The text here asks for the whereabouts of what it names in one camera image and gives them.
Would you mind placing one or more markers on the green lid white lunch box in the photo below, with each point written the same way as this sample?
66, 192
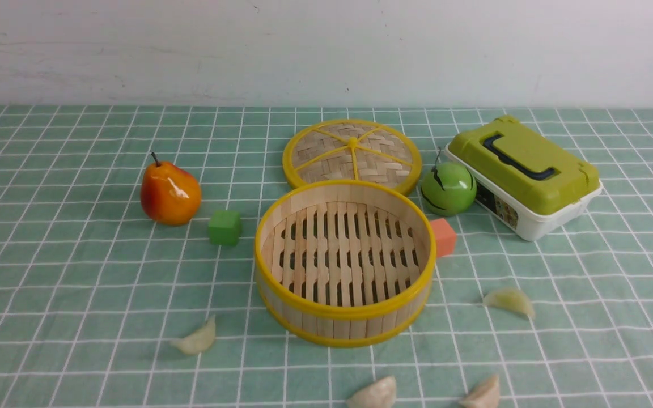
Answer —
528, 182

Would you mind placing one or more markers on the green apple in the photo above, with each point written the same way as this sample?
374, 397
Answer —
448, 188

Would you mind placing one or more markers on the orange red pear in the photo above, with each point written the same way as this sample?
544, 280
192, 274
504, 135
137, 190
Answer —
169, 195

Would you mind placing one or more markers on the woven bamboo steamer lid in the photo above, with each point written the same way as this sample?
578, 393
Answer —
352, 149

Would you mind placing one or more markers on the bamboo steamer tray yellow rim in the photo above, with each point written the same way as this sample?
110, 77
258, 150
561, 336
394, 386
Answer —
345, 263

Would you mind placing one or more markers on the pale dumpling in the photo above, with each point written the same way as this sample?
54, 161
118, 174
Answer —
199, 340
379, 394
487, 394
511, 299

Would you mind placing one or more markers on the green cube block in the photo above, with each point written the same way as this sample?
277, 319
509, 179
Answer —
224, 228

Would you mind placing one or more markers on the green checkered tablecloth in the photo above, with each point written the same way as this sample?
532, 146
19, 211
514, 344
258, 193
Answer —
92, 290

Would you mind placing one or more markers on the orange cube block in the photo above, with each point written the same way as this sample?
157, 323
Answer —
445, 237

